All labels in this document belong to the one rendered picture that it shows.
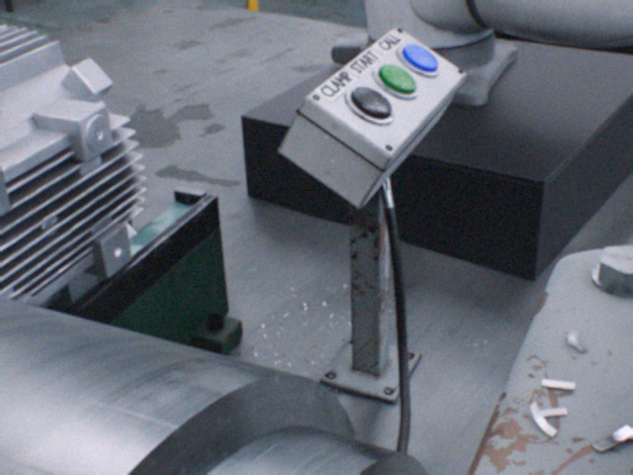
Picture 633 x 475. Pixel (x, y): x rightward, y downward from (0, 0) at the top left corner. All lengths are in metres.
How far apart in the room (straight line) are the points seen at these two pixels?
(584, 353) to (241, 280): 0.72
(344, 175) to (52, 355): 0.39
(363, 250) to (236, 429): 0.50
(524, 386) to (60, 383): 0.10
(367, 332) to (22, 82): 0.33
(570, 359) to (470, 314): 0.65
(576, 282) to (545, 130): 0.74
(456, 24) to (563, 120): 0.16
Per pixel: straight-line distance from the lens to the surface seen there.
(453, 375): 0.77
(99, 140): 0.60
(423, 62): 0.67
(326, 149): 0.58
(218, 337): 0.79
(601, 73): 1.13
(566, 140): 0.94
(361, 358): 0.75
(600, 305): 0.22
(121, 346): 0.22
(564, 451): 0.18
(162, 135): 1.28
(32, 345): 0.22
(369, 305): 0.72
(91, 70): 0.64
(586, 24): 0.91
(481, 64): 1.07
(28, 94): 0.62
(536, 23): 0.94
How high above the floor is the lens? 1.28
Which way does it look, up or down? 29 degrees down
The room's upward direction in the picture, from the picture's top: 2 degrees counter-clockwise
